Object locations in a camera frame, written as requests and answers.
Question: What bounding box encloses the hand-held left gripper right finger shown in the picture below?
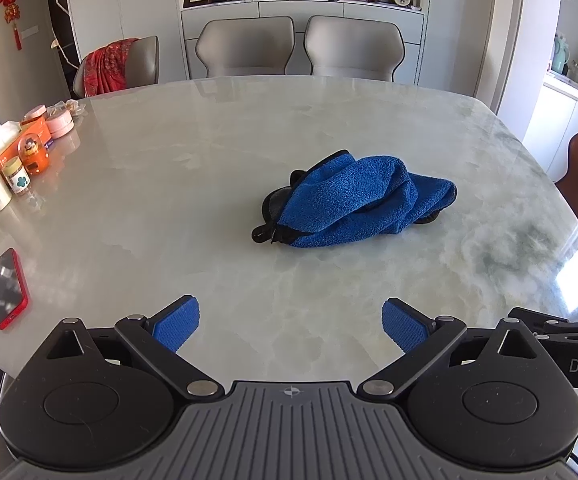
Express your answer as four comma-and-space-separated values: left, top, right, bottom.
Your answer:
356, 297, 541, 402

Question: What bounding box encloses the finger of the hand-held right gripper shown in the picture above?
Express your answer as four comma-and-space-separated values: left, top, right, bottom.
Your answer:
507, 306, 578, 344

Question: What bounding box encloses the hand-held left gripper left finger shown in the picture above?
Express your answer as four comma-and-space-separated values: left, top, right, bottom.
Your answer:
44, 296, 225, 402

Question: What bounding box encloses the blue and grey towel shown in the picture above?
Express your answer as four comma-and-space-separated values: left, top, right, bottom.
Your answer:
251, 149, 458, 250

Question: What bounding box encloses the red smartphone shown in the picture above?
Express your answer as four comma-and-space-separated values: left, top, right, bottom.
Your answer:
0, 247, 30, 331

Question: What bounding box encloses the white side counter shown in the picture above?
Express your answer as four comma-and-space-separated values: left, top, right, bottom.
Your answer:
533, 71, 578, 184

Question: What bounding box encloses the small jar with white lid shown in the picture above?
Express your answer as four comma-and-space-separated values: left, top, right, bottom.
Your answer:
0, 156, 31, 195

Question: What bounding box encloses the orange snow globe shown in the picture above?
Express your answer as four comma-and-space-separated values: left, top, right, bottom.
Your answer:
17, 135, 50, 177

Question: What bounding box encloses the orange box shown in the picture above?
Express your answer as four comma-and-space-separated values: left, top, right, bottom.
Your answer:
0, 118, 52, 172

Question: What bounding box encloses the clear plastic wrapper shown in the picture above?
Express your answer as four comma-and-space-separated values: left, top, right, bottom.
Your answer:
48, 99, 88, 119

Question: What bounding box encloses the green kettle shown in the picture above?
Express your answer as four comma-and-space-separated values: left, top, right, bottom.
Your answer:
550, 31, 572, 75

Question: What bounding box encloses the white tissue pack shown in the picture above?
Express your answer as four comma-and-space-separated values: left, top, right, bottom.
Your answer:
0, 122, 25, 150

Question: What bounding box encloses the beige dining chair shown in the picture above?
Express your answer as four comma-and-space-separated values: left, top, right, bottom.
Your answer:
303, 15, 406, 84
195, 16, 296, 80
72, 36, 161, 100

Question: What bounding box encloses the red patterned cloth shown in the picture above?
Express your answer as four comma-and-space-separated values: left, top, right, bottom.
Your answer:
83, 38, 140, 97

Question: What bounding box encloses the black decorative wall panel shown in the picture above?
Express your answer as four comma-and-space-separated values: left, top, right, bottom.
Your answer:
43, 0, 83, 69

